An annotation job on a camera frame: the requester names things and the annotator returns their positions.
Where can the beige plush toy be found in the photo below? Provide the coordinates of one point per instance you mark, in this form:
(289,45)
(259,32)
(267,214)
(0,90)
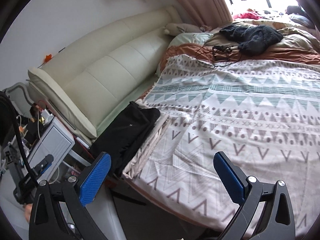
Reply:
(174,29)

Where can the light green pillow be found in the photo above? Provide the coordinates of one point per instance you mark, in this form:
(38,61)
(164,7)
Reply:
(196,38)

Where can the red garment by window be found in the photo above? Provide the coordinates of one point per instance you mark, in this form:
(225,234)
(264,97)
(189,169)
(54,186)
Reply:
(248,14)

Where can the black large shirt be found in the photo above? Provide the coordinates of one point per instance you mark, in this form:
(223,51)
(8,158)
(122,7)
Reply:
(125,135)

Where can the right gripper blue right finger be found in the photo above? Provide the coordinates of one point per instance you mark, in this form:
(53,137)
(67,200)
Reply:
(276,220)

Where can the dark navy knitted sweater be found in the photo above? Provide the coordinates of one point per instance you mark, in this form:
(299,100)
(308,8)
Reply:
(252,40)

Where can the white nightstand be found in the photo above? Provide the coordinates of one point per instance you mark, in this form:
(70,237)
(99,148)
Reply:
(19,134)

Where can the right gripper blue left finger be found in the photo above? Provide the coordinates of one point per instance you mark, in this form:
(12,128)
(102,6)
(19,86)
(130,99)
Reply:
(59,210)

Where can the patterned white geometric bedspread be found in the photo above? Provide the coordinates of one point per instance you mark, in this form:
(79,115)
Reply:
(264,114)

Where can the grey white bedside box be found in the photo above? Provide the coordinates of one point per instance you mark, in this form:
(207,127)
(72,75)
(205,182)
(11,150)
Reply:
(57,141)

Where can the cream padded headboard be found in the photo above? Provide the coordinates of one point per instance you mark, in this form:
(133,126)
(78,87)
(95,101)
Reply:
(88,79)

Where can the orange brown duvet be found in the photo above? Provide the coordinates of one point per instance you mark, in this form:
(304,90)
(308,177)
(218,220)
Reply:
(296,45)

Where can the dark clothes pile on sill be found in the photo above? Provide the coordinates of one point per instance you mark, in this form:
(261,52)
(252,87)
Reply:
(298,15)

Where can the pink curtain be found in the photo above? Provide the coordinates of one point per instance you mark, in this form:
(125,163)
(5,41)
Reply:
(213,13)

